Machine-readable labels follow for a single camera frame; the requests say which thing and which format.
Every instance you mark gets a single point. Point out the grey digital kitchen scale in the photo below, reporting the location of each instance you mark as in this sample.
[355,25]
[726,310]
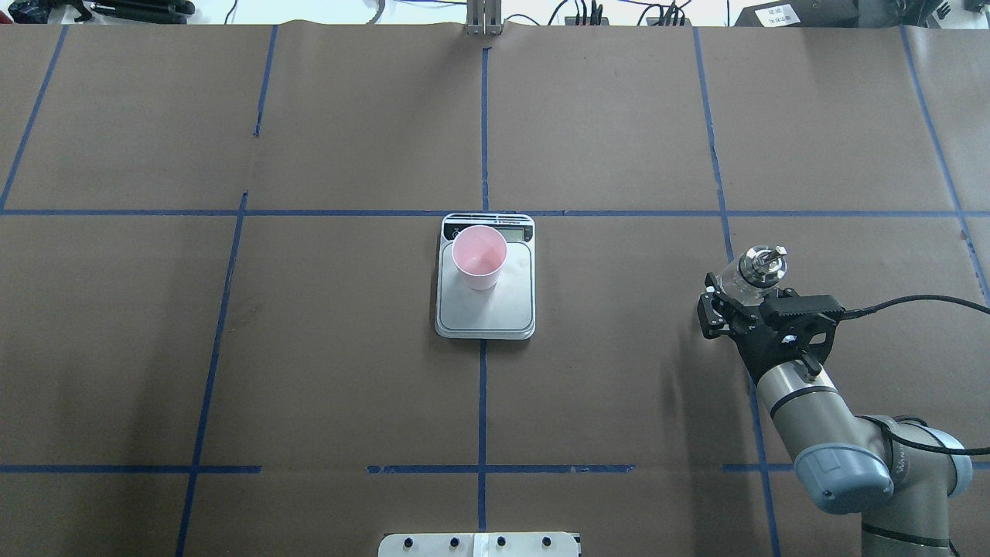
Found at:
[506,310]

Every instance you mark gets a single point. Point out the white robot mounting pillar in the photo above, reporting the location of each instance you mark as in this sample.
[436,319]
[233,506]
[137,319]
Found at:
[512,543]

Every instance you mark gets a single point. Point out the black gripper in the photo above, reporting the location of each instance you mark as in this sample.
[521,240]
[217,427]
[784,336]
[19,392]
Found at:
[744,337]

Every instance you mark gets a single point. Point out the black box with label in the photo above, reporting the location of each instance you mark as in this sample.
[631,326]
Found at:
[823,14]

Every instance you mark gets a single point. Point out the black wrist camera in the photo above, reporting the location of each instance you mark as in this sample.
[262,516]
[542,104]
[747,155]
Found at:
[785,308]

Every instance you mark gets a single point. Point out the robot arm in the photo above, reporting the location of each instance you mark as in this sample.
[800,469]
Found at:
[898,474]

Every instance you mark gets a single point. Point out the pink plastic cup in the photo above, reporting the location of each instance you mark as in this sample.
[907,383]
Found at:
[479,253]

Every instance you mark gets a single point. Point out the black folded tripod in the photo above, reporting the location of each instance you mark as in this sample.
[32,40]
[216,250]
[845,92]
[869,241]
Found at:
[157,12]

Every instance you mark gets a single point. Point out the aluminium frame post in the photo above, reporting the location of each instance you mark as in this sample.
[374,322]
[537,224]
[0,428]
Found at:
[484,17]

